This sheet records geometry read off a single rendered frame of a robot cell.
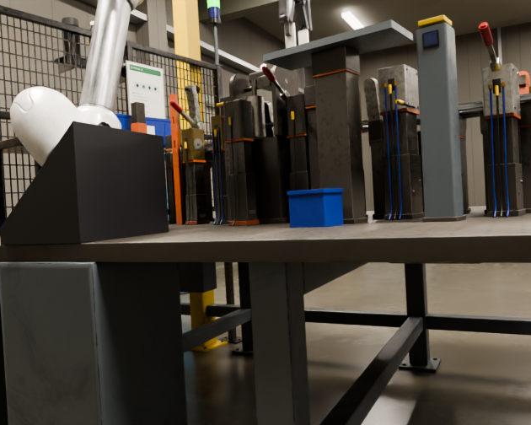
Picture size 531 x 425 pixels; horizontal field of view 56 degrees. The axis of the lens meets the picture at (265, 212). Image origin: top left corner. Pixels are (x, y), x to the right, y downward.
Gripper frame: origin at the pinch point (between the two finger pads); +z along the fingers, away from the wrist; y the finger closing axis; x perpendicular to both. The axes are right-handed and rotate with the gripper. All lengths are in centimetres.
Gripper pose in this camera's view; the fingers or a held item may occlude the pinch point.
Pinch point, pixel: (297, 41)
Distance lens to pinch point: 146.4
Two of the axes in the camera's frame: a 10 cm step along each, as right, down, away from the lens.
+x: -8.2, 0.4, 5.7
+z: 0.6, 10.0, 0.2
